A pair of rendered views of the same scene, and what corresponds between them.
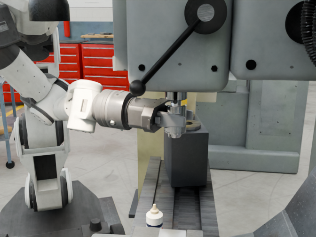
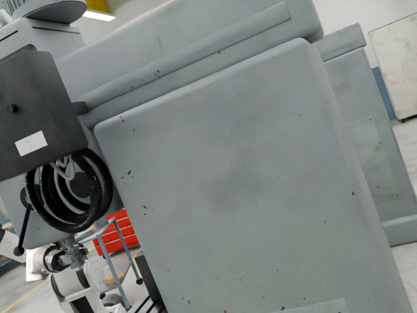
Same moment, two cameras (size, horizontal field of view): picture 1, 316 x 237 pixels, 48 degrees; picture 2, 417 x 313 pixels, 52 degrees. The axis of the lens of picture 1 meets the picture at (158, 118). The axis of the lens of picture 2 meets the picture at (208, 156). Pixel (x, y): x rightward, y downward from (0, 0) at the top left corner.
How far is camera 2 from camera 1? 94 cm
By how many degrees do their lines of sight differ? 19
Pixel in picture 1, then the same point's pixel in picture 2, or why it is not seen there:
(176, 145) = (141, 266)
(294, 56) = not seen: hidden behind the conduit
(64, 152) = (92, 292)
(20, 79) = (10, 252)
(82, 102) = (29, 261)
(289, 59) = not seen: hidden behind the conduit
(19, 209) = not seen: outside the picture
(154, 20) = (16, 208)
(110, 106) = (38, 260)
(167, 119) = (64, 260)
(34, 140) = (64, 289)
